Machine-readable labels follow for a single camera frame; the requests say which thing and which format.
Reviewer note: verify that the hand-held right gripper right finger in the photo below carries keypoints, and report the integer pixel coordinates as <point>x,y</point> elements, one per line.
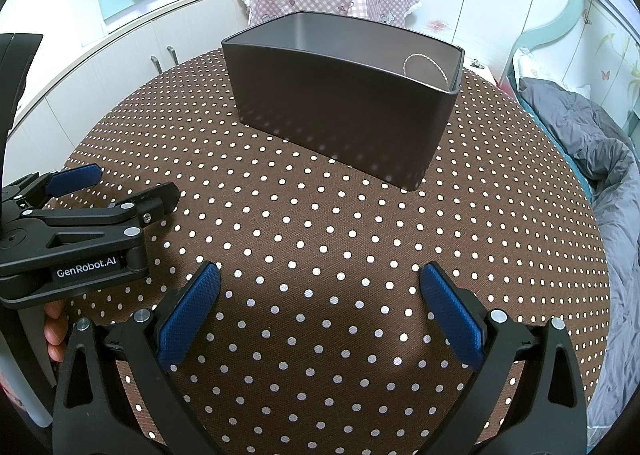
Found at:
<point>452,315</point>

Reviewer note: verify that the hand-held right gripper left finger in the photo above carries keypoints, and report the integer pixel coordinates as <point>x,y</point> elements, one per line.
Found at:
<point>192,320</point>

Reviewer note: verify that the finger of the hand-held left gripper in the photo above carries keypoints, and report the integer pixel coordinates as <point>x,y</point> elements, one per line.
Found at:
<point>155,202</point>
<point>75,178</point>

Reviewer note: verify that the black metal box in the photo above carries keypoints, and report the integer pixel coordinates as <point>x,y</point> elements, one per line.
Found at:
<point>325,110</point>

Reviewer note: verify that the person's left hand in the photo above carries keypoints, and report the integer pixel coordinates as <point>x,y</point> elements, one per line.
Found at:
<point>55,330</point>

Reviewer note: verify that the white low cabinet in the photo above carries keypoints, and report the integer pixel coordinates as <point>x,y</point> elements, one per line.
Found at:
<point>100,50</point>

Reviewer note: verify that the round polka-dot table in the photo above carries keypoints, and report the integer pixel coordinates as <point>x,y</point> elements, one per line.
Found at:
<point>325,245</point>

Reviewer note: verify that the grey duvet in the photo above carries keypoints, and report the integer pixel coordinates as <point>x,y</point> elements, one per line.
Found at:
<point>600,160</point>

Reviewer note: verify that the small black clip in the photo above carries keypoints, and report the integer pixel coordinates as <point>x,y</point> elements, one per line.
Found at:
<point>476,62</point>

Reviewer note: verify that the white pillow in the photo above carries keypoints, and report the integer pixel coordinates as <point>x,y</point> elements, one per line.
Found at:
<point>550,70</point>

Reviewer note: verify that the pale pink butterfly sticker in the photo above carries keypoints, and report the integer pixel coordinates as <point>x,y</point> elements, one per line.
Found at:
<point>437,26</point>

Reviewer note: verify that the teal bunk bed frame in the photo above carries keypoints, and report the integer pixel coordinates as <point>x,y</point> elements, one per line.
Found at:
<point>575,10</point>

